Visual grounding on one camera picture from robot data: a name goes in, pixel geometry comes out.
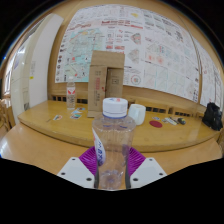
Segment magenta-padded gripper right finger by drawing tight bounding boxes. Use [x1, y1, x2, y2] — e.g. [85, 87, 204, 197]
[126, 147, 168, 190]

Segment black bag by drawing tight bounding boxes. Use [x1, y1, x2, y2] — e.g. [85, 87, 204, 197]
[201, 102, 224, 132]

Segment wooden chair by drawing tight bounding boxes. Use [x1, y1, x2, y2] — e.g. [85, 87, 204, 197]
[0, 98, 16, 134]

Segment white cup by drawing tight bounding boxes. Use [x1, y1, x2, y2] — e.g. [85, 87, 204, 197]
[128, 103, 147, 126]

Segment red-labelled clear water bottle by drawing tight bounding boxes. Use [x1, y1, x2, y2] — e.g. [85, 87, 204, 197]
[66, 76, 77, 111]

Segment large wall poster with maps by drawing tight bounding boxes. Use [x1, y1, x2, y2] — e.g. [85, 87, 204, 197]
[54, 3, 201, 103]

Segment flat round red coaster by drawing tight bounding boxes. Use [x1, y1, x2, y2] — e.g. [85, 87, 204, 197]
[148, 120, 163, 129]

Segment dark pen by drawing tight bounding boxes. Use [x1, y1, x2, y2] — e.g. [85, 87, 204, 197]
[169, 116, 180, 126]

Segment clear white-capped water bottle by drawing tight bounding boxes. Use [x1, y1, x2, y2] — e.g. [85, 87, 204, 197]
[91, 97, 137, 191]

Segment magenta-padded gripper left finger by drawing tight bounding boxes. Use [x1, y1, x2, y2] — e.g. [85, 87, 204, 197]
[57, 146, 101, 190]

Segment white rectangular card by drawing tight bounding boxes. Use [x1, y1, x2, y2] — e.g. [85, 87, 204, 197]
[162, 117, 176, 126]

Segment wall poster with diagrams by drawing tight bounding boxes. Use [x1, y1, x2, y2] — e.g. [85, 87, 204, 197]
[191, 36, 224, 108]

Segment brown cardboard box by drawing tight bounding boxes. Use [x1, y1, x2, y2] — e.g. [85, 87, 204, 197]
[87, 50, 126, 118]

